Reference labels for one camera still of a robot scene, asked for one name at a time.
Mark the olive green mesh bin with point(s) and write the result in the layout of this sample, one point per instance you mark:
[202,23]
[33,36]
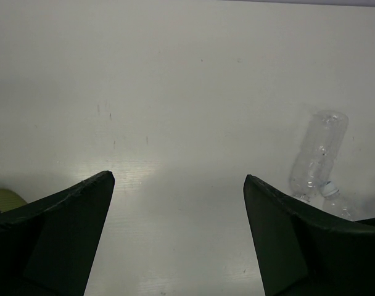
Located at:
[9,200]

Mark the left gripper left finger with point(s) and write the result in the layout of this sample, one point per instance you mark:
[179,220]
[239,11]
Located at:
[47,247]

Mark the clear bottle white cap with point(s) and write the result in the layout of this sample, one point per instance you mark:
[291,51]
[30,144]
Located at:
[337,204]

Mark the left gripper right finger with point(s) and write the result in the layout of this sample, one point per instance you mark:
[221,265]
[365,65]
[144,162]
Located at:
[302,250]

